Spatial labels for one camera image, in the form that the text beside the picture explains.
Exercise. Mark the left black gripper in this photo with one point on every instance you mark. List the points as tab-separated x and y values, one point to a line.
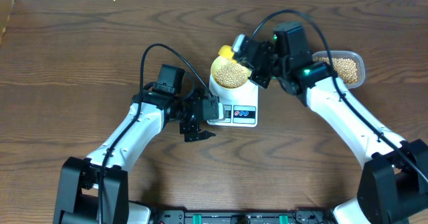
193	132

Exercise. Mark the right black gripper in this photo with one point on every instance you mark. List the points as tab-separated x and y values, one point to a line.
256	78

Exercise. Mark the yellow measuring scoop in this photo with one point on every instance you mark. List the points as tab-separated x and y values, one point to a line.
227	53

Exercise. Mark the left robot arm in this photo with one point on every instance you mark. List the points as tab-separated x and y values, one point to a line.
95	189

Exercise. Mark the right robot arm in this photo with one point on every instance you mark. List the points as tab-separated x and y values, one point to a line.
393	185

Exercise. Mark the soybeans in yellow bowl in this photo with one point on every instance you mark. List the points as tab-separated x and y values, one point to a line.
231	75

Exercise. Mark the yellow plastic bowl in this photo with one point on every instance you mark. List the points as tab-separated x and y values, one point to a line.
218	63

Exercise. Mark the white digital kitchen scale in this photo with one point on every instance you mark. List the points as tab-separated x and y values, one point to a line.
240	104

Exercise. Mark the soybeans in container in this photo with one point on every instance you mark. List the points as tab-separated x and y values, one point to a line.
346	69

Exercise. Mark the clear plastic container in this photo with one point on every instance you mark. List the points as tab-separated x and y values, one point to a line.
359	66

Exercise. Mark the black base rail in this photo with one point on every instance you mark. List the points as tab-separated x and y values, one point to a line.
240	217

